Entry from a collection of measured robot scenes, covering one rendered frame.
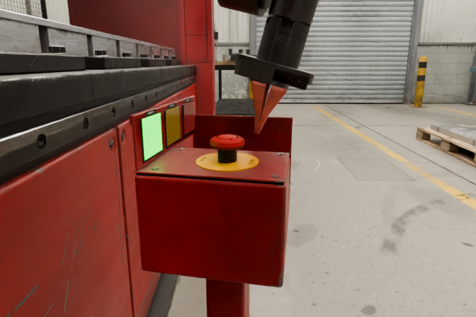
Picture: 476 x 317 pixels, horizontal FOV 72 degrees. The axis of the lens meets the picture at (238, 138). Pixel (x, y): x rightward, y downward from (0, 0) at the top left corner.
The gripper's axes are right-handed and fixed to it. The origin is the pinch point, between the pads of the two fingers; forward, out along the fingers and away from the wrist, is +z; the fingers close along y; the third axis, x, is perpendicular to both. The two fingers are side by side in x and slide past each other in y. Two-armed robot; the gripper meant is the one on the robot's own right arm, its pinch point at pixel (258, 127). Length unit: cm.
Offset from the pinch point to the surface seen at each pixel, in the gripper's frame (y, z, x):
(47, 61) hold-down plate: 35.3, 0.0, -1.7
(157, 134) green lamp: 10.4, 1.8, 10.3
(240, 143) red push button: 0.7, -0.3, 10.8
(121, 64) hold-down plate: 42, 3, -36
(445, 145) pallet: -164, 35, -307
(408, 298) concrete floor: -69, 65, -74
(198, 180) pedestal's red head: 3.3, 3.5, 15.1
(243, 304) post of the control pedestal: -5.2, 22.3, 7.9
